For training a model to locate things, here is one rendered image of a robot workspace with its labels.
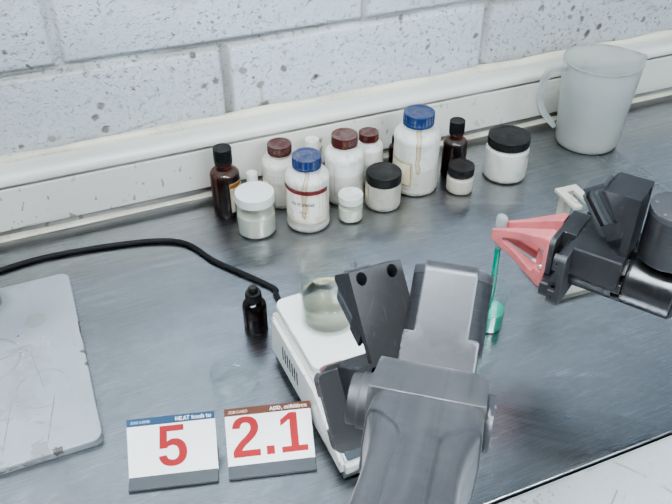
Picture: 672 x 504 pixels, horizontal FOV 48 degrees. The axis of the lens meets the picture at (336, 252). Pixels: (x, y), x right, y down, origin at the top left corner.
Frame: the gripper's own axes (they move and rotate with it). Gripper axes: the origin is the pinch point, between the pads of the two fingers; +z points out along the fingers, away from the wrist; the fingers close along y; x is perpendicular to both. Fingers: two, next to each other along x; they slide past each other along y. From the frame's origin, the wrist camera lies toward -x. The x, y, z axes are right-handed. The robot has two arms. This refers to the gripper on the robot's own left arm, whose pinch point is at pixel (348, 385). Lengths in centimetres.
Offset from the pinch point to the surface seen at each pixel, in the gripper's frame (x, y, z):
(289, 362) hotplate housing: -1.6, 1.3, 15.2
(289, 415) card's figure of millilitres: 3.2, 3.7, 11.5
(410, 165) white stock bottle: -22, -30, 37
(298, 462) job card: 7.9, 4.2, 10.4
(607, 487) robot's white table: 17.7, -23.3, -0.9
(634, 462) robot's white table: 16.9, -27.9, 0.1
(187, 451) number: 3.8, 14.5, 13.4
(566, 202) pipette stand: -10.8, -37.9, 14.0
